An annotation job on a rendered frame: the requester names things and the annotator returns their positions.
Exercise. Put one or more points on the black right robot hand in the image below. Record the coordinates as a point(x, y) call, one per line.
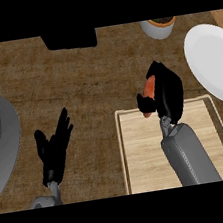
point(167, 91)

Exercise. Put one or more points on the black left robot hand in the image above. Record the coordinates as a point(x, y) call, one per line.
point(53, 149)

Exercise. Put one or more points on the orange sweet potato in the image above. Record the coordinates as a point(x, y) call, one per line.
point(149, 92)

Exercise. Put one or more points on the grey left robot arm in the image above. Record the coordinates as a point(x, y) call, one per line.
point(50, 196)

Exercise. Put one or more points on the white plate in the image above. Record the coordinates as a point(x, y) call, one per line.
point(212, 64)

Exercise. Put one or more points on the pale wooden tray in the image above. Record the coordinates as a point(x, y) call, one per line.
point(176, 147)

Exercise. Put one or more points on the white pot with orange rim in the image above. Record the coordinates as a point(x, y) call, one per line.
point(159, 27)

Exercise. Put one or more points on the black box-shaped object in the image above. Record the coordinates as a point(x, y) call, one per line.
point(71, 40)

